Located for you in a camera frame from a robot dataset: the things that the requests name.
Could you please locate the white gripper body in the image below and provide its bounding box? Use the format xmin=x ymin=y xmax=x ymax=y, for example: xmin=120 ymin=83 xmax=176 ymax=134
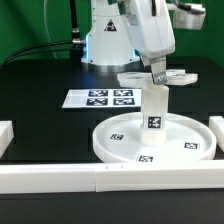
xmin=120 ymin=0 xmax=175 ymax=67

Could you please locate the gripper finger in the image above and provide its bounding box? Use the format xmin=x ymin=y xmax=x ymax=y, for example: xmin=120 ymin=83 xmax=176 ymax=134
xmin=150 ymin=57 xmax=167 ymax=85

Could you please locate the white cross-shaped table base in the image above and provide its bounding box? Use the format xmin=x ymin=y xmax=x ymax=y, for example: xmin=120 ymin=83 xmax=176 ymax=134
xmin=117 ymin=69 xmax=198 ymax=88

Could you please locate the white round table top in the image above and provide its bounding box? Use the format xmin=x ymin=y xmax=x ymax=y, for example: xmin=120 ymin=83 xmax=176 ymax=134
xmin=92 ymin=112 xmax=216 ymax=164

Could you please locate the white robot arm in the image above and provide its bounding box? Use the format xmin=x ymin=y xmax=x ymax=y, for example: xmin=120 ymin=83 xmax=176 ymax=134
xmin=82 ymin=0 xmax=206 ymax=85

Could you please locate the white marker sheet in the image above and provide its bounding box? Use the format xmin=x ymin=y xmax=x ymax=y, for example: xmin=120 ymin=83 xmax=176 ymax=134
xmin=62 ymin=89 xmax=141 ymax=109

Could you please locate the white left side block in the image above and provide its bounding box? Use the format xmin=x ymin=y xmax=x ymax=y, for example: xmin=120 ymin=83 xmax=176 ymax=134
xmin=0 ymin=121 xmax=14 ymax=158

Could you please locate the black cable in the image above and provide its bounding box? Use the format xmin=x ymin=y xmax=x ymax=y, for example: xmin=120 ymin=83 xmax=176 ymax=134
xmin=0 ymin=0 xmax=88 ymax=66

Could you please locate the white front rail right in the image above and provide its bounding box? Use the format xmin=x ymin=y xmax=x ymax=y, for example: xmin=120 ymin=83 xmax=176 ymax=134
xmin=95 ymin=160 xmax=224 ymax=192

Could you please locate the white rail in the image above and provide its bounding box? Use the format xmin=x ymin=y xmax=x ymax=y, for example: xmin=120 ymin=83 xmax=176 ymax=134
xmin=95 ymin=160 xmax=224 ymax=192
xmin=0 ymin=164 xmax=96 ymax=194

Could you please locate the white front rail left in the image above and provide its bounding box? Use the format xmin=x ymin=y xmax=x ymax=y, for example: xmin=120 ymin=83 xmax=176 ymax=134
xmin=0 ymin=164 xmax=96 ymax=194

